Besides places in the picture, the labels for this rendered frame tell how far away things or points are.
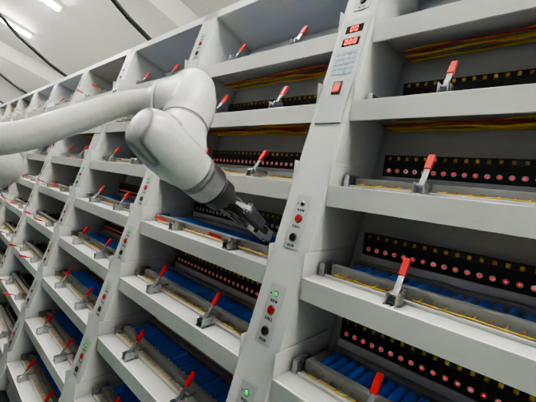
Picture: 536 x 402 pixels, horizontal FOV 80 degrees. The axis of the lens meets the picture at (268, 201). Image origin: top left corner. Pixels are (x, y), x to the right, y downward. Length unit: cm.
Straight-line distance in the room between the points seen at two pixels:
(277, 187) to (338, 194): 17
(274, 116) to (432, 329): 62
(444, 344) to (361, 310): 13
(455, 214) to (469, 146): 29
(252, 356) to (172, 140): 46
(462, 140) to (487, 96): 21
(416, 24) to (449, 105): 23
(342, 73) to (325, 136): 16
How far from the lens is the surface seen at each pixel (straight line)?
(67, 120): 79
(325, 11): 124
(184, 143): 62
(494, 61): 97
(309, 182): 72
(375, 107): 74
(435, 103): 70
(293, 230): 71
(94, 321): 132
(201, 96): 71
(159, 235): 110
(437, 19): 83
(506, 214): 59
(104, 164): 170
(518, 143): 85
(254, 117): 95
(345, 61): 84
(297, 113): 85
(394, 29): 86
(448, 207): 61
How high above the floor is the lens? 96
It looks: 9 degrees up
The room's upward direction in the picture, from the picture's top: 18 degrees clockwise
